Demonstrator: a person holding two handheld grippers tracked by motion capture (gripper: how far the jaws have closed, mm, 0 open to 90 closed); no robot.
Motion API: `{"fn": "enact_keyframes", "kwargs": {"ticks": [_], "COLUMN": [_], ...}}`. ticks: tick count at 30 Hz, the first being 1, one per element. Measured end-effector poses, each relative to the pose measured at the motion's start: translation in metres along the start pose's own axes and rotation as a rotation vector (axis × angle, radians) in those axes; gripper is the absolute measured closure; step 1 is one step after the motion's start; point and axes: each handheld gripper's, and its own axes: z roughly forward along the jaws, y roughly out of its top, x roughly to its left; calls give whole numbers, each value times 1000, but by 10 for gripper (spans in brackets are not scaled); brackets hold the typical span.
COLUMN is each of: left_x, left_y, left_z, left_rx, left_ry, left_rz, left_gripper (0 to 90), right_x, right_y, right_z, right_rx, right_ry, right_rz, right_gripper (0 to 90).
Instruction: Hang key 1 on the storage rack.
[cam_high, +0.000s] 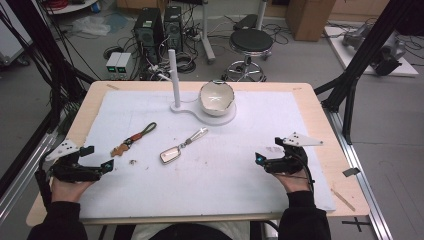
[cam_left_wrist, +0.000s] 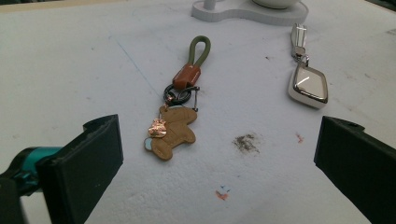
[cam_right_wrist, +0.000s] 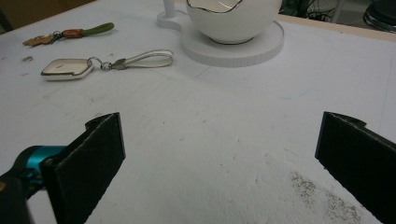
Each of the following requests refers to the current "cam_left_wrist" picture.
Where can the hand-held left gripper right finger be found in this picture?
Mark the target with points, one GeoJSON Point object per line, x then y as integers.
{"type": "Point", "coordinates": [361, 165]}

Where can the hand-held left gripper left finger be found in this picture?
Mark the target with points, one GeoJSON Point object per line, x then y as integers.
{"type": "Point", "coordinates": [81, 174]}

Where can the white bowl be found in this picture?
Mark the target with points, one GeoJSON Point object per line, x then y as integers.
{"type": "Point", "coordinates": [275, 3]}

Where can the white stand base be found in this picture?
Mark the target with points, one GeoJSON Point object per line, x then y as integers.
{"type": "Point", "coordinates": [249, 14]}

